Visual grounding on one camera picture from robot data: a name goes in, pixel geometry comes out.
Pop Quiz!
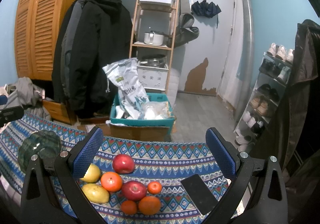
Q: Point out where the red apple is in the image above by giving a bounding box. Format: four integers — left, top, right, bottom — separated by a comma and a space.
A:
121, 181, 147, 201
112, 154, 135, 174

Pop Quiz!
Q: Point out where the hanging olive bag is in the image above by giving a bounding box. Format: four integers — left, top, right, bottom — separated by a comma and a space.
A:
174, 13, 200, 48

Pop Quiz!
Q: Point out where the navy folded umbrella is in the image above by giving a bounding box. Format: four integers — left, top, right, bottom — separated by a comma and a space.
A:
191, 1, 221, 19

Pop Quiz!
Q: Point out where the silver vertical pipe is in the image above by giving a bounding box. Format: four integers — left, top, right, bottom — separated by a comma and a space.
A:
234, 0, 254, 123

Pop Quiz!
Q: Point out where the white cooking pot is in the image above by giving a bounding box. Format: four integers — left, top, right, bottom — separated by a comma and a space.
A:
143, 30, 165, 46

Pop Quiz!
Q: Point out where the white patterned storage box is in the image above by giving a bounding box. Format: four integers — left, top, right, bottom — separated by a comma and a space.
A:
137, 65, 169, 91

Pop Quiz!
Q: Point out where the small tangerine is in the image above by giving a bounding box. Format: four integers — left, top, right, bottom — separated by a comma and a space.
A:
120, 200, 138, 215
147, 181, 162, 195

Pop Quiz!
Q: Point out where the dark green glass plate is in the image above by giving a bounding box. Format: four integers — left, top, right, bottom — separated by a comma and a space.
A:
17, 130, 61, 173

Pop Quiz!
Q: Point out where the wooden drawer box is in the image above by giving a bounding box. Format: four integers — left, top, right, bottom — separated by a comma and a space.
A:
42, 100, 76, 125

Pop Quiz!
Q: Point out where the black smartphone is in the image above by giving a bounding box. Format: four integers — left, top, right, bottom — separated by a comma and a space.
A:
181, 174, 218, 215

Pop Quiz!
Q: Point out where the large orange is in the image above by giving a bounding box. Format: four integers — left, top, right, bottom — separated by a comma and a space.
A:
100, 171, 123, 192

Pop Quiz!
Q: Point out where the white door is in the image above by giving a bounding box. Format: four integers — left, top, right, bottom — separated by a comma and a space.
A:
174, 0, 236, 96

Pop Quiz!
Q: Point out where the teal plastic bin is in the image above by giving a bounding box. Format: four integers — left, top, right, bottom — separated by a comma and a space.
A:
110, 93, 175, 134

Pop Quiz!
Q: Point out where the clear plastic bag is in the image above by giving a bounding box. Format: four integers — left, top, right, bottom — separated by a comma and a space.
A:
139, 101, 174, 120

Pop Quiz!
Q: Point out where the wooden louvered wardrobe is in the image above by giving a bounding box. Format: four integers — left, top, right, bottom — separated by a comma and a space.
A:
15, 0, 74, 81

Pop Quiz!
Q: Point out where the small tangerine front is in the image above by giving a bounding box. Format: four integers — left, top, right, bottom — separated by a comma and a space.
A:
120, 200, 138, 215

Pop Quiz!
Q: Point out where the white printed rice bag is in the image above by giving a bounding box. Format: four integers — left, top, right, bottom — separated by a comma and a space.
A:
103, 57, 149, 120

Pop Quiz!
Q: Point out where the black hanging coat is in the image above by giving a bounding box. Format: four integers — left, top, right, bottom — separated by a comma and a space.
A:
52, 0, 132, 119

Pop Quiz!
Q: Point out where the grey shoe rack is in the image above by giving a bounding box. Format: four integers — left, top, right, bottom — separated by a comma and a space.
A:
234, 43, 295, 153

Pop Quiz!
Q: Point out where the metal steamer pot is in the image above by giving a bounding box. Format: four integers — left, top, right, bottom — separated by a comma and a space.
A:
140, 54, 166, 68

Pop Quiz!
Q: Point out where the wooden shelf rack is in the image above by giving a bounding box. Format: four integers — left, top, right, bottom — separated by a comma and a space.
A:
129, 0, 180, 93

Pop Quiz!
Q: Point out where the orange front large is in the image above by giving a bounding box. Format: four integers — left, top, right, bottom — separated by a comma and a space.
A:
138, 196, 161, 215

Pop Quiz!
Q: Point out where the patterned blue tablecloth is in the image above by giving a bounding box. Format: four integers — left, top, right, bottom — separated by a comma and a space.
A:
0, 111, 251, 224

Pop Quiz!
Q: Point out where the small cardboard box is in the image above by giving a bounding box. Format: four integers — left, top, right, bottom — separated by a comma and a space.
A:
77, 116, 110, 132

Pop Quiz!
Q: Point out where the brown cardboard box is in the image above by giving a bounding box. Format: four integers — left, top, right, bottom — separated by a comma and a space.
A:
101, 123, 171, 142

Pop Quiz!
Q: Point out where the grey clothes pile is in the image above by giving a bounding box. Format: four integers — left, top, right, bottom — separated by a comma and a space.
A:
1, 77, 52, 120

